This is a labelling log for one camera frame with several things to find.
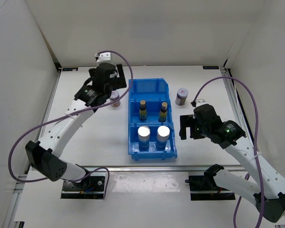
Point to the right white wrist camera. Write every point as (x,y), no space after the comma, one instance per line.
(198,102)

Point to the aluminium frame rail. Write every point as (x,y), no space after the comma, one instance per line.
(235,99)
(41,95)
(231,168)

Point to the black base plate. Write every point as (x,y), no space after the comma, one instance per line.
(93,188)
(200,190)

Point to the right aluminium frame rail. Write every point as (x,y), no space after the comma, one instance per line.
(235,99)

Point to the blue three-compartment plastic bin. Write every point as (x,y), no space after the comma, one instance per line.
(154,91)

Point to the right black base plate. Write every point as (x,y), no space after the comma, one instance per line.
(200,190)

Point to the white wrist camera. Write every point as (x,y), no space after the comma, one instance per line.
(103,57)
(198,102)

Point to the blue corner label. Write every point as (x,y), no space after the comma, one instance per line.
(211,67)
(70,69)

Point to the yellow-label small bottle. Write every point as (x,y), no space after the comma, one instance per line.
(163,112)
(142,110)

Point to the left aluminium frame rail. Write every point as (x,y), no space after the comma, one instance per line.
(41,95)

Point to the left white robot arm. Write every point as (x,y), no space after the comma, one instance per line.
(44,155)

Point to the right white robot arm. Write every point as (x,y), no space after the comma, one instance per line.
(267,192)

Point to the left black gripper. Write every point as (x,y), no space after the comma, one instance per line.
(119,82)

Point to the left blue corner label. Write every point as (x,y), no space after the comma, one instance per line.
(70,69)

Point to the silver-lid shaker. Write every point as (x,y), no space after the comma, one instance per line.
(163,133)
(144,134)

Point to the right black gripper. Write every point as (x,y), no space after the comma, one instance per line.
(186,121)

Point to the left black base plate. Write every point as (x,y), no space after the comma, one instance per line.
(93,188)

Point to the right blue corner label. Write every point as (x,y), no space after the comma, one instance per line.
(211,67)

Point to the dark sauce jar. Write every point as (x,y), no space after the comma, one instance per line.
(114,98)
(181,96)

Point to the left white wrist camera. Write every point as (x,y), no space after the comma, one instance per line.
(103,57)

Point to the front aluminium frame rail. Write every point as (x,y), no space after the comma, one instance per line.
(231,168)

